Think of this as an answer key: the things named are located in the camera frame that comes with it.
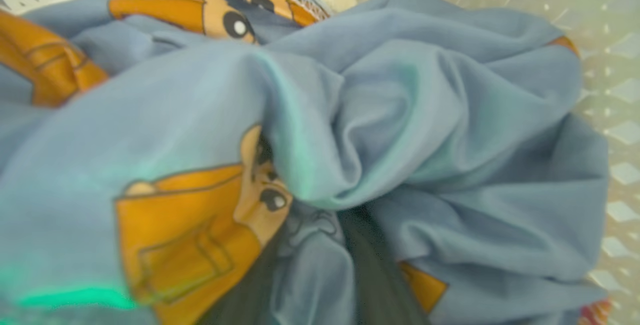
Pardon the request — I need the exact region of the blue bear print garment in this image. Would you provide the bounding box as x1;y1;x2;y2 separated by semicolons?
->
0;0;612;325

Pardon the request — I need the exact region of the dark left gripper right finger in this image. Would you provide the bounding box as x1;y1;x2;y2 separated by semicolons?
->
340;207;433;325

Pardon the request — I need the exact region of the cream perforated laundry basket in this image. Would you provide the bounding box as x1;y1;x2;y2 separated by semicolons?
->
0;0;640;325

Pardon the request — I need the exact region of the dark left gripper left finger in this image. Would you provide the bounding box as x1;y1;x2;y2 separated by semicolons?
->
197;230;296;325

